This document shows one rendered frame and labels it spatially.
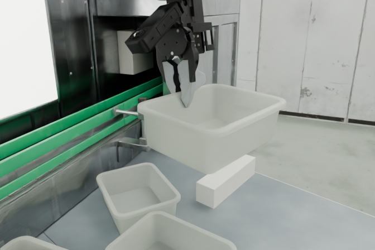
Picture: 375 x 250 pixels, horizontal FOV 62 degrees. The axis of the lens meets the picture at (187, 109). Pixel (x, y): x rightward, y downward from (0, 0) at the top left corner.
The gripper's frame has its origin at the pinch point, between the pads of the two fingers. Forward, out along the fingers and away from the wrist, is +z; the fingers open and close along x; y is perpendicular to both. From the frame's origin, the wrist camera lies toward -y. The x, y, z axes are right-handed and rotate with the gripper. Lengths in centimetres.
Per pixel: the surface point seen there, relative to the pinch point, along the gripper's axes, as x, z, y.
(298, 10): 97, -32, 307
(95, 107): 52, 7, 14
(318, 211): -12, 38, 36
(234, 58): 53, 0, 103
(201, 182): 13.8, 27.5, 18.8
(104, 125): 43.9, 11.1, 10.6
